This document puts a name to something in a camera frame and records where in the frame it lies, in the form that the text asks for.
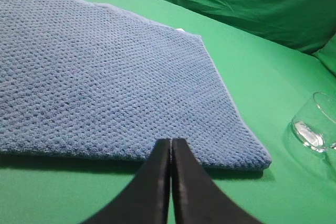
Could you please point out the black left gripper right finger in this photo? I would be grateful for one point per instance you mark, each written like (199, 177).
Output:
(196, 197)

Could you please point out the transparent glass cup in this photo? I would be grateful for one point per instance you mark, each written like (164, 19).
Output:
(314, 123)

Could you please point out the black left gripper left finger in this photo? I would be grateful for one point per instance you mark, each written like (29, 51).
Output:
(146, 198)

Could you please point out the blue waffle-weave towel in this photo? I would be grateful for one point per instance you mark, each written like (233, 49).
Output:
(95, 81)

